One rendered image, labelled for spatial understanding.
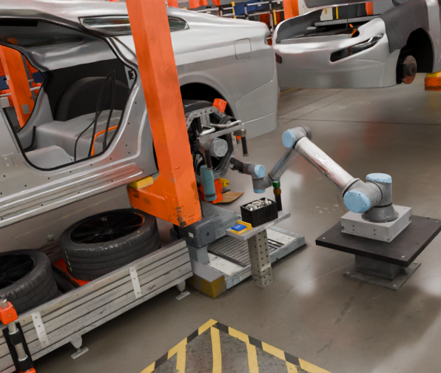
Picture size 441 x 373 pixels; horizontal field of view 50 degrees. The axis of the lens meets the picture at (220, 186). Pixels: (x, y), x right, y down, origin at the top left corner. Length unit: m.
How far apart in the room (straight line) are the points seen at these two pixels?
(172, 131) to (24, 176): 0.93
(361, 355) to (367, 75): 3.54
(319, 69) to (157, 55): 3.15
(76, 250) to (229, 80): 1.72
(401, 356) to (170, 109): 1.82
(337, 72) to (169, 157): 3.10
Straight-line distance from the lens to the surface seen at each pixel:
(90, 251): 3.06
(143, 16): 2.75
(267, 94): 4.05
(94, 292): 2.91
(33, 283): 2.91
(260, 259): 3.13
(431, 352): 2.73
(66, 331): 2.93
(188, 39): 3.55
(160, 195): 3.14
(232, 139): 3.66
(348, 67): 5.51
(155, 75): 2.76
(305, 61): 5.75
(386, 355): 2.68
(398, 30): 5.64
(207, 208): 3.80
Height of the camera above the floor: 1.71
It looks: 19 degrees down
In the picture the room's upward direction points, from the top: 9 degrees counter-clockwise
